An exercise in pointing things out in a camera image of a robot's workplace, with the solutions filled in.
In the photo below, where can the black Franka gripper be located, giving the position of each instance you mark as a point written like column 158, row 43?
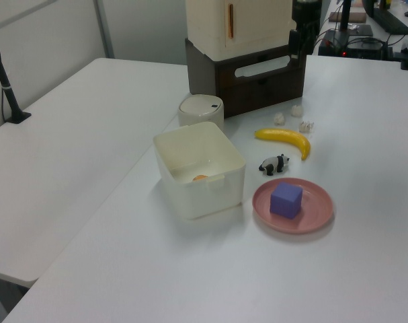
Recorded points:
column 306, row 11

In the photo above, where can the dark brown wooden drawer cabinet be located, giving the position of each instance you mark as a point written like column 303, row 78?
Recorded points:
column 203, row 74

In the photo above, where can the cream toy fridge cabinet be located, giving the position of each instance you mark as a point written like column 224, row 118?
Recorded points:
column 257, row 27

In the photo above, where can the brown desk mat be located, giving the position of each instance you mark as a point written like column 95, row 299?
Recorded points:
column 356, row 17

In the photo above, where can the black electronics box red light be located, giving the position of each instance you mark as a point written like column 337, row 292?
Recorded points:
column 361, row 48

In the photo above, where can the black keyboard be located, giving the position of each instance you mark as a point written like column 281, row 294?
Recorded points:
column 392, row 22

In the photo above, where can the yellow banana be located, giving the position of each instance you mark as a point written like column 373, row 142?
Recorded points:
column 291, row 138

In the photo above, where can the small white trash can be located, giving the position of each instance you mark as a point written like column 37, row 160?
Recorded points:
column 200, row 111

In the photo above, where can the black and white panda toy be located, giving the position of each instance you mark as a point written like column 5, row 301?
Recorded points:
column 274, row 165

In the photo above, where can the purple cube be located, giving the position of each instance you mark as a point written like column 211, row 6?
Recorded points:
column 284, row 202

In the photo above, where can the pink plate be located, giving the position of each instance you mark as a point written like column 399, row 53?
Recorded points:
column 314, row 208

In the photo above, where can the small orange fruit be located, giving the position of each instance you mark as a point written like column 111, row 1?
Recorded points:
column 199, row 178

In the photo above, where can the white plastic storage box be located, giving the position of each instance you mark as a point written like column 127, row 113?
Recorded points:
column 207, row 198

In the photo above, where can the dark upright stand post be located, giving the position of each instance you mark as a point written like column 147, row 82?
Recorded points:
column 345, row 15

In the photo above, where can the black camera stand pole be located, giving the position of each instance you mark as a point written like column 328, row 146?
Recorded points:
column 8, row 97

